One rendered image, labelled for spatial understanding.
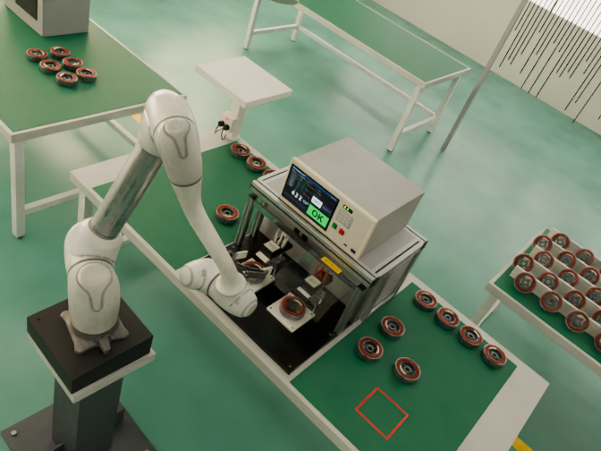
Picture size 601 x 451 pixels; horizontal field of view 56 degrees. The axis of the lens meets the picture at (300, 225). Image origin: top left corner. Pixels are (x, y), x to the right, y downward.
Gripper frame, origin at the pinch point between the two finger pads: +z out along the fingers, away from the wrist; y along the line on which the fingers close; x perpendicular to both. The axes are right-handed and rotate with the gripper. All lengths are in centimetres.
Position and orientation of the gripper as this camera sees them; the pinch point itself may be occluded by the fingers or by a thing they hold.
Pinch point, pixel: (257, 261)
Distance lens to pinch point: 231.0
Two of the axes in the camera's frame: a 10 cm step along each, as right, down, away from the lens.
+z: 5.3, -0.7, 8.4
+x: 3.4, -9.0, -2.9
